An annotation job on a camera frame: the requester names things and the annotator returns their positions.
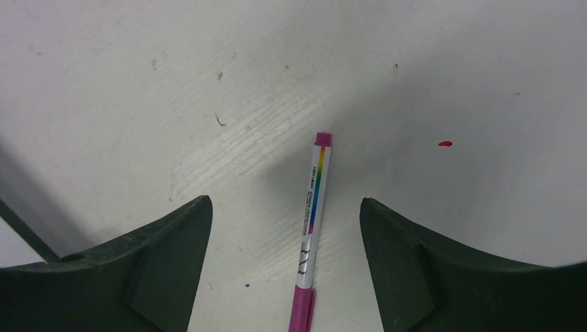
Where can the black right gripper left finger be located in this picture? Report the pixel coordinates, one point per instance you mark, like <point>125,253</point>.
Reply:
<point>144,280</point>

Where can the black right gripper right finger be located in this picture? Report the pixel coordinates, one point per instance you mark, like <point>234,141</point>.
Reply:
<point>425,281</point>

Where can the pink whiteboard marker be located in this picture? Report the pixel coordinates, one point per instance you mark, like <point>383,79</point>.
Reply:
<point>302,309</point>

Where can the black framed whiteboard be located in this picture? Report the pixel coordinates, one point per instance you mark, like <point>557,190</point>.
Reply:
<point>27,234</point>

